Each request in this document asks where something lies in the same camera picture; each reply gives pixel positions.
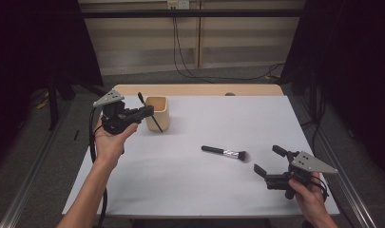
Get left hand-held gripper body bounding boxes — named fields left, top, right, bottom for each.
left=92, top=89, right=141, bottom=136

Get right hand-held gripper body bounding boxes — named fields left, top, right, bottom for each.
left=264, top=150, right=339, bottom=201

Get cream square ceramic cup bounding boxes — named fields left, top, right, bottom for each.
left=144, top=95, right=171, bottom=133

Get thin black brow comb brush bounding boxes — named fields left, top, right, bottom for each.
left=137, top=91, right=164, bottom=133

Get black makeup brush silver ferrule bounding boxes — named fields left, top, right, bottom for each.
left=201, top=144, right=250, bottom=163

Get person's left hand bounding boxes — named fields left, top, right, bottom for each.
left=94, top=118, right=140, bottom=165

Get person's right hand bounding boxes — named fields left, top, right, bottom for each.
left=288, top=171, right=329, bottom=223

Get wooden table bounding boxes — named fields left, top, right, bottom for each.
left=61, top=84, right=340, bottom=220

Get white table cover sheet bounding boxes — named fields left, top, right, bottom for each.
left=62, top=95, right=340, bottom=218

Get black metal stand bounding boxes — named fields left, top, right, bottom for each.
left=47, top=70, right=60, bottom=131

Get black curtain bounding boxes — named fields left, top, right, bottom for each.
left=0, top=0, right=105, bottom=165
left=281, top=0, right=385, bottom=181

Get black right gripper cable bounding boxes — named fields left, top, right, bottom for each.
left=311, top=176, right=330, bottom=201

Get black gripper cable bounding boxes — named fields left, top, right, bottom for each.
left=311, top=176, right=330, bottom=201
left=88, top=106, right=108, bottom=228

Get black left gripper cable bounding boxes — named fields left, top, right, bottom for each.
left=88, top=106, right=108, bottom=228

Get aluminium floor rail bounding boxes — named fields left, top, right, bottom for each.
left=288, top=94, right=378, bottom=228
left=0, top=94, right=74, bottom=228

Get black floor cables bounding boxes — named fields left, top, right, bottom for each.
left=299, top=94, right=328, bottom=155

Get black power cable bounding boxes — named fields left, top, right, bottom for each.
left=174, top=8, right=286, bottom=82
left=171, top=8, right=286, bottom=84

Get white wall socket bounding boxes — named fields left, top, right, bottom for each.
left=166, top=0, right=190, bottom=10

